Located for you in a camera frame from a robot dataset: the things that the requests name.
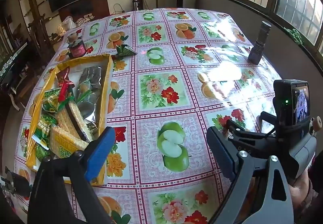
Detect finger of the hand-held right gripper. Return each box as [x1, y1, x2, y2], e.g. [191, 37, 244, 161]
[226, 119, 277, 160]
[260, 111, 278, 135]

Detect person's right hand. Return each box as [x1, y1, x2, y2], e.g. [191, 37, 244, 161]
[288, 171, 315, 224]

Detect green triangular snack packet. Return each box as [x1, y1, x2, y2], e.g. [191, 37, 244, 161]
[115, 45, 137, 57]

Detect green knotted ornament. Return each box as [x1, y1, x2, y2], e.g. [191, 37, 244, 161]
[284, 27, 303, 45]

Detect silver foil packet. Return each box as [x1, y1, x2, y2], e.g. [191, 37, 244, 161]
[76, 93, 100, 125]

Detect clear plastic bag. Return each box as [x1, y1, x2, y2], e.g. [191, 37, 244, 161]
[57, 16, 76, 35]

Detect wafer packet with dark stripe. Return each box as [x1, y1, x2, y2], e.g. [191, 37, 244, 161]
[56, 102, 92, 142]

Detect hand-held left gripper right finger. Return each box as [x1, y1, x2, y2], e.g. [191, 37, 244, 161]
[206, 126, 294, 224]

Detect dark jar with pink label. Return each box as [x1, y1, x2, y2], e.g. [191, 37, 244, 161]
[68, 39, 86, 58]

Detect grey metal flashlight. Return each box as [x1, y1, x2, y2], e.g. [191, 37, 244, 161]
[248, 21, 272, 64]

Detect person's right forearm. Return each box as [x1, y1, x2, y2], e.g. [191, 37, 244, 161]
[306, 151, 323, 224]

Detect red snack packet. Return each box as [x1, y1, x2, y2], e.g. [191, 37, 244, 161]
[59, 67, 75, 111]

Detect fruit and flower tablecloth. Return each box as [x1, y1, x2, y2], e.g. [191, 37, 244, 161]
[14, 7, 285, 224]

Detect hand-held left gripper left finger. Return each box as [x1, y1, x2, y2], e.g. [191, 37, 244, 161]
[28, 126, 116, 224]

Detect black glossy table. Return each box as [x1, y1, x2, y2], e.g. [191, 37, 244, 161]
[0, 39, 29, 88]

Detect dark wooden chair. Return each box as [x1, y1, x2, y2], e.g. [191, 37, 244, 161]
[28, 14, 55, 58]

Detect wafer packet with green label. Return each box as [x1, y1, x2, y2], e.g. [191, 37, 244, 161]
[49, 126, 89, 160]

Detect yellow cardboard box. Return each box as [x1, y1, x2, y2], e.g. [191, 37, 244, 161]
[26, 54, 114, 186]

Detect patterned white bag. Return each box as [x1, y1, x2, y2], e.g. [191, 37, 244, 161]
[77, 14, 92, 25]

